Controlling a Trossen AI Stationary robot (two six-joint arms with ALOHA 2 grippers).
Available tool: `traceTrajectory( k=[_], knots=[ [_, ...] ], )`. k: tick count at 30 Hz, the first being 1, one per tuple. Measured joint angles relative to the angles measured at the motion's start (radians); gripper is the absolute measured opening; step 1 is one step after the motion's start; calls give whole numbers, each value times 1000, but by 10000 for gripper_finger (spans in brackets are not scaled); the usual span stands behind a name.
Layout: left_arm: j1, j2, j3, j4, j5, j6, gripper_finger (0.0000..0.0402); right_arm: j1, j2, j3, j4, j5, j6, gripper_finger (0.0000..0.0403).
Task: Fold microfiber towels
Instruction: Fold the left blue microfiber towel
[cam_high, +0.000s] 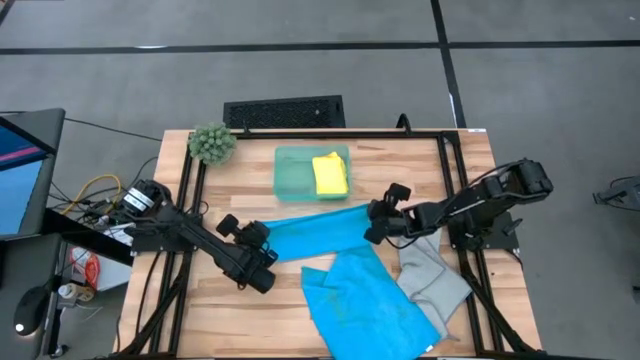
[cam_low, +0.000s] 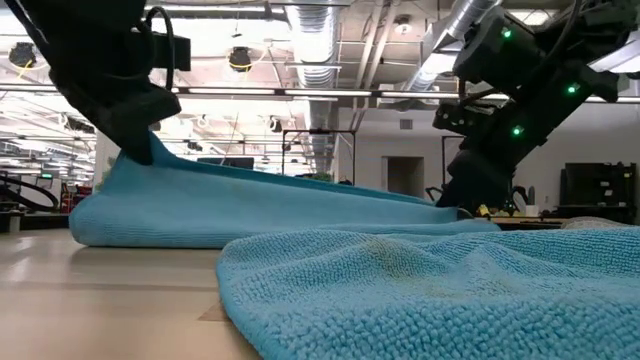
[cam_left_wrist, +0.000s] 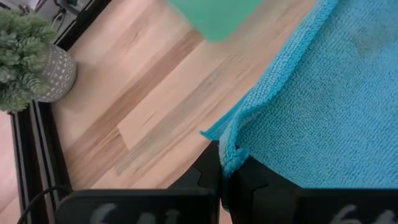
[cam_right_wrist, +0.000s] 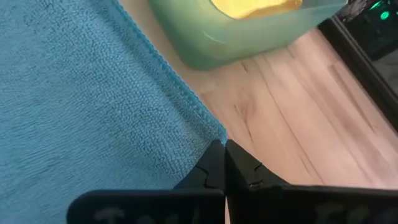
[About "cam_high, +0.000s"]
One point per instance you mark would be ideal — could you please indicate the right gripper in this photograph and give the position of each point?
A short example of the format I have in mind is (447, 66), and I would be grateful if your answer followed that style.
(402, 220)

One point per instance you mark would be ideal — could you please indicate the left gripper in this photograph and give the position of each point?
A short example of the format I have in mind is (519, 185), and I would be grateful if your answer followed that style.
(252, 240)

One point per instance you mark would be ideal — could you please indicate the blue microfiber towel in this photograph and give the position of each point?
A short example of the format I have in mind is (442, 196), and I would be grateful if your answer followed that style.
(315, 232)
(365, 310)

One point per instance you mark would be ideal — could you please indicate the yellow microfiber towel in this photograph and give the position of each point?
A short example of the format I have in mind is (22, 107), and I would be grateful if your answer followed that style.
(330, 175)

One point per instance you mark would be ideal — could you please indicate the grey microfiber towel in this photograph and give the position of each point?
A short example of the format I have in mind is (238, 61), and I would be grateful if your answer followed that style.
(435, 285)

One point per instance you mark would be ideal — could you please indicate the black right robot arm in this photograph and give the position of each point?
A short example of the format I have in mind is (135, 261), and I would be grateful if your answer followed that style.
(475, 200)

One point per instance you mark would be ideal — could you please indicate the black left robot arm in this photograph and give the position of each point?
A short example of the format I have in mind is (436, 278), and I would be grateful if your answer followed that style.
(210, 247)

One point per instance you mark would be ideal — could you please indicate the green translucent plastic bin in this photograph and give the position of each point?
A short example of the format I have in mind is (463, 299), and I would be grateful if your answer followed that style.
(292, 172)

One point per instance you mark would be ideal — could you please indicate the potted green artificial plant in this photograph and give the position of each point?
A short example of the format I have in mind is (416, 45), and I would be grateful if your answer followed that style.
(212, 145)

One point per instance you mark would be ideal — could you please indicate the white table sticker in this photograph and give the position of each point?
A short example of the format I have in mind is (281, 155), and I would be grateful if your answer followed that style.
(476, 130)

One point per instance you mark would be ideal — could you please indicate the black perforated computer case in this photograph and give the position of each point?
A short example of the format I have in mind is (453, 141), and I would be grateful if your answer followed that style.
(285, 112)

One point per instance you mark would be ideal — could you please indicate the black desk beam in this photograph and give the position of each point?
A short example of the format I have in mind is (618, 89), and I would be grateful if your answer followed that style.
(90, 237)

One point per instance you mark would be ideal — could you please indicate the red white plastic bag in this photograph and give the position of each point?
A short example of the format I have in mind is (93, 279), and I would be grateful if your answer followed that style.
(91, 270)

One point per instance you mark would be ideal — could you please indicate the beige tape roll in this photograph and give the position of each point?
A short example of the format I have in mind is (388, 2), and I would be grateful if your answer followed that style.
(75, 292)

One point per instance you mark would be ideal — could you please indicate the black computer mouse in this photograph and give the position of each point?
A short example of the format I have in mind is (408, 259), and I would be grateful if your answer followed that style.
(31, 310)

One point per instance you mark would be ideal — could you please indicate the black computer monitor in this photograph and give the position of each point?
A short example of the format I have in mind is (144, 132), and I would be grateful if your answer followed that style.
(25, 190)

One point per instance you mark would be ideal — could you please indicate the grey side desk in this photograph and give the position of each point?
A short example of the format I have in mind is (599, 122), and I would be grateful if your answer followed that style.
(15, 260)

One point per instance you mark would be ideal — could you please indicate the black aluminium table frame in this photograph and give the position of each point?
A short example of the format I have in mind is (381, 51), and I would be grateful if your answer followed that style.
(325, 134)

